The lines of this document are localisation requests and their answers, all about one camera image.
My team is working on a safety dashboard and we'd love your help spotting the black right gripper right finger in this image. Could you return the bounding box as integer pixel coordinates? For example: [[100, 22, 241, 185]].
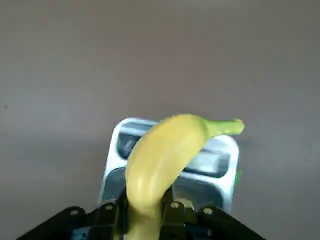
[[159, 187, 267, 240]]

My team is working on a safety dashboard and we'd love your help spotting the yellow banana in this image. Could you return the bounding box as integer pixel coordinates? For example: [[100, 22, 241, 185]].
[[124, 113, 245, 240]]

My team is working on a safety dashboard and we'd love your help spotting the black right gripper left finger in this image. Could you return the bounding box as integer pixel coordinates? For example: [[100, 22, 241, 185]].
[[16, 187, 131, 240]]

